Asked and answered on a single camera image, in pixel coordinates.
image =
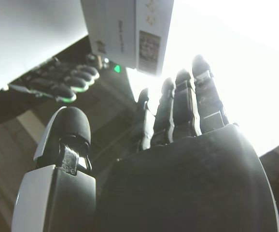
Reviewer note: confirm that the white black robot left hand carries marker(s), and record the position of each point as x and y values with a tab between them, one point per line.
190	188

